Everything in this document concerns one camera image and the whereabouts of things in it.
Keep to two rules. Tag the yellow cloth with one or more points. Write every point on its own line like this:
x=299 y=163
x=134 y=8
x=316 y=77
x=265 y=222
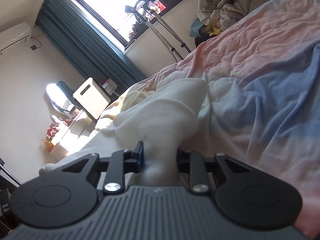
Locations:
x=213 y=30

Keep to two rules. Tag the garment steamer stand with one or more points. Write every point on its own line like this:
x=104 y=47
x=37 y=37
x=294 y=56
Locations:
x=155 y=25

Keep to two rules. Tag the pastel bed sheet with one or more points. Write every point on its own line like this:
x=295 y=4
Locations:
x=262 y=80

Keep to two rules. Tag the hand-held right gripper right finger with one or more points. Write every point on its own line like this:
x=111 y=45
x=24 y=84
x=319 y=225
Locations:
x=198 y=172

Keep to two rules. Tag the white vanity table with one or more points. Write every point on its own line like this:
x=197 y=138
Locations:
x=75 y=135

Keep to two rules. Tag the group of cosmetic bottles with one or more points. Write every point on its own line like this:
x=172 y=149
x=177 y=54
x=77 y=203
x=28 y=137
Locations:
x=71 y=116

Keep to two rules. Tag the grey quilted blanket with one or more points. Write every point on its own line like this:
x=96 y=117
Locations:
x=232 y=2

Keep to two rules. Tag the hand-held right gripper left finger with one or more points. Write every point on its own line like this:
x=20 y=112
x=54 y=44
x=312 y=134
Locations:
x=138 y=155

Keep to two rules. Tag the blue curtain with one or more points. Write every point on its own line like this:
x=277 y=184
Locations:
x=87 y=42

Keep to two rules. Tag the dark framed window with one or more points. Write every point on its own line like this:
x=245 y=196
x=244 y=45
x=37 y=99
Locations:
x=105 y=2

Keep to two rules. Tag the small white side table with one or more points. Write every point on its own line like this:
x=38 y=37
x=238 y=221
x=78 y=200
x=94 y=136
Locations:
x=108 y=86

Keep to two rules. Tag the white backed black chair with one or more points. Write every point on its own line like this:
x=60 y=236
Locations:
x=92 y=97

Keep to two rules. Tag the white pants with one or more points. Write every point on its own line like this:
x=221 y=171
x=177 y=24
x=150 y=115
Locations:
x=162 y=120

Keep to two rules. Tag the white air conditioner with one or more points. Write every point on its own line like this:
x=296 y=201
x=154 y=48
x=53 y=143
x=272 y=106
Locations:
x=13 y=37

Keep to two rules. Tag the dark items on windowsill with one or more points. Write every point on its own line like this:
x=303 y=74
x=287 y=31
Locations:
x=137 y=30

